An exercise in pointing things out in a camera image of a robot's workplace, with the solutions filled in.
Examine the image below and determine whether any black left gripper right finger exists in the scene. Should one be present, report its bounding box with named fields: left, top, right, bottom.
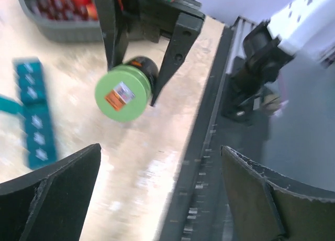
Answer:
left=221, top=146, right=334, bottom=240

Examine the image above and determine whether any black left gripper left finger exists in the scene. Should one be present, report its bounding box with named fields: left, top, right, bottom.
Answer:
left=1, top=144, right=101, bottom=241

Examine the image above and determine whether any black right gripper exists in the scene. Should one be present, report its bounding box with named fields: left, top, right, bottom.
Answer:
left=92, top=0, right=205, bottom=106

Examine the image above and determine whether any green pill bottle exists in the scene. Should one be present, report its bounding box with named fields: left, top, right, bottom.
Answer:
left=95, top=56, right=159, bottom=122

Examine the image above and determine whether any teal weekly pill organizer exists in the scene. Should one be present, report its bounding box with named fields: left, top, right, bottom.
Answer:
left=1, top=58, right=58, bottom=170

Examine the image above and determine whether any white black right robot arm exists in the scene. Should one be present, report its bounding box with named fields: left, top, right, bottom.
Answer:
left=92, top=0, right=334, bottom=123

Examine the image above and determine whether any grey fruit tray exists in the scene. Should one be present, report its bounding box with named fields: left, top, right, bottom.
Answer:
left=18, top=0, right=102, bottom=43

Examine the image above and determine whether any dark red grapes bunch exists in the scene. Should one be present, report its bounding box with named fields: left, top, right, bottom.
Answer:
left=29, top=0, right=90, bottom=21

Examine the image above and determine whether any black table edge rail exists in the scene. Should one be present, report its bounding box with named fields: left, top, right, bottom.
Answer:
left=158, top=17, right=256, bottom=240

